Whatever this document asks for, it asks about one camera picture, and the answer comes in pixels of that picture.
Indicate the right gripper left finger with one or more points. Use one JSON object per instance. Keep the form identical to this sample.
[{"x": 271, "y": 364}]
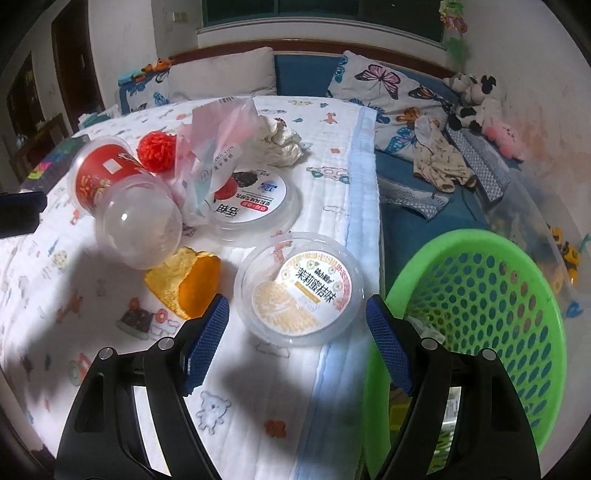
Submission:
[{"x": 102, "y": 439}]

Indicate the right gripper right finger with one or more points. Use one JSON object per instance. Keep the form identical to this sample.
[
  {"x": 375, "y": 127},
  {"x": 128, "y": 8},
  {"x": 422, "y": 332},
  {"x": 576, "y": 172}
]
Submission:
[{"x": 492, "y": 437}]

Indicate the green plastic trash basket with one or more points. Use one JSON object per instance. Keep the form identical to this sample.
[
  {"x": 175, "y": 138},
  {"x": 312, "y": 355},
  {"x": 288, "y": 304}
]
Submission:
[{"x": 480, "y": 291}]

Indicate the red foam fruit net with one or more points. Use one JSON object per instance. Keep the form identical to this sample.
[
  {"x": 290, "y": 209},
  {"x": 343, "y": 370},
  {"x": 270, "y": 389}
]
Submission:
[{"x": 156, "y": 151}]

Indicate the orange peel piece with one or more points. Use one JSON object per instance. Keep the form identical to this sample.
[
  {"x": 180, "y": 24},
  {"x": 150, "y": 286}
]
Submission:
[{"x": 186, "y": 281}]

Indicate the pink clear plastic bag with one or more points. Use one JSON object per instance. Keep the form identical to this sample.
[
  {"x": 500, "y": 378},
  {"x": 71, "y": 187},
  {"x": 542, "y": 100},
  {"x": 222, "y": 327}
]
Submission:
[{"x": 207, "y": 151}]

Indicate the round container yellow label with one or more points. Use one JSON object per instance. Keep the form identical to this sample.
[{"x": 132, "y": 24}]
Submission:
[{"x": 298, "y": 290}]

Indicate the white cartoon print blanket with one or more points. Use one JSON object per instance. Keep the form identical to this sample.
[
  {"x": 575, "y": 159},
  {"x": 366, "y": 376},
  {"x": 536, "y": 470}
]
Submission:
[{"x": 264, "y": 411}]

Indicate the butterfly print pillow left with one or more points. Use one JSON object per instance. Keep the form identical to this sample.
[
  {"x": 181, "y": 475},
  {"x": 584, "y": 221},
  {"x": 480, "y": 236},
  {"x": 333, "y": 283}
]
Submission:
[{"x": 146, "y": 92}]

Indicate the butterfly print pillow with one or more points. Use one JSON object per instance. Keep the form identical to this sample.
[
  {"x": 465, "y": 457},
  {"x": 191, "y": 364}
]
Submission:
[
  {"x": 399, "y": 101},
  {"x": 146, "y": 92}
]

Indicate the yellow toy truck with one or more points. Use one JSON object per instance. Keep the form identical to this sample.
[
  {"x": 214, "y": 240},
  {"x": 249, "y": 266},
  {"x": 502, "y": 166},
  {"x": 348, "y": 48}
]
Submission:
[{"x": 569, "y": 254}]

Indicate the orange toy on pillow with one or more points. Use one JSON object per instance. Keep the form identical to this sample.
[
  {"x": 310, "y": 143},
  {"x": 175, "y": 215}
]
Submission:
[{"x": 161, "y": 65}]

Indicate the clear plastic toy bin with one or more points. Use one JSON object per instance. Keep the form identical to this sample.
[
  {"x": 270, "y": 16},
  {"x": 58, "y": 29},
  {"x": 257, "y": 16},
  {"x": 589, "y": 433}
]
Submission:
[{"x": 523, "y": 216}]

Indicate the round container berry label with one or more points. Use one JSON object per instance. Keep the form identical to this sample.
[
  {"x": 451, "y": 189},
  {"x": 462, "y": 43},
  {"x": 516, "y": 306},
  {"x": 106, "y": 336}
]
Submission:
[{"x": 252, "y": 206}]

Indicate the grey patterned cloth on seat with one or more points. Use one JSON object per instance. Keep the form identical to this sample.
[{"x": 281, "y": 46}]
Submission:
[{"x": 426, "y": 204}]

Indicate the grey patterned folded cloth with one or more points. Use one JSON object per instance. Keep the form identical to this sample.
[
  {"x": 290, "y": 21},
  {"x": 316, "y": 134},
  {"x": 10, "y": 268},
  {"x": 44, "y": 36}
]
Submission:
[{"x": 488, "y": 165}]

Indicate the crumpled white tissue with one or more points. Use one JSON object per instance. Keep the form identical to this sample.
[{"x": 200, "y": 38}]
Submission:
[{"x": 276, "y": 144}]

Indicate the beige pillow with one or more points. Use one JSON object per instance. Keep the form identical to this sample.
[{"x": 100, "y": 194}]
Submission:
[{"x": 251, "y": 73}]

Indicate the beige printed baby clothes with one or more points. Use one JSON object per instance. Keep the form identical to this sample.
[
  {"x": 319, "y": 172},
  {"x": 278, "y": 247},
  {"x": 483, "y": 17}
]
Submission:
[{"x": 437, "y": 161}]

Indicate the pink pig plush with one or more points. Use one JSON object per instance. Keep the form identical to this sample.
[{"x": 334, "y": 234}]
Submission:
[{"x": 506, "y": 139}]

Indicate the blue sofa cushion backrest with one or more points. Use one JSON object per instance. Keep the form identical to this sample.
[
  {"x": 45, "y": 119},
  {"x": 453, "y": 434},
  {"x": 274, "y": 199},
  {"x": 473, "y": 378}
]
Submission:
[{"x": 304, "y": 75}]

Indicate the butterfly print pillow right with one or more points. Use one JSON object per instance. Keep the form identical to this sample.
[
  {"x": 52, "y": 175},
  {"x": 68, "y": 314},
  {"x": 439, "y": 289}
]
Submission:
[{"x": 399, "y": 101}]

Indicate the black white cow plush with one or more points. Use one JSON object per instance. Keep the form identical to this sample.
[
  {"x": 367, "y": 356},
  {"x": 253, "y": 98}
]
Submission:
[{"x": 480, "y": 102}]

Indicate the colourful wall decoration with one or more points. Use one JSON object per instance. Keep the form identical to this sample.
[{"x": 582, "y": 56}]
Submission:
[{"x": 452, "y": 17}]

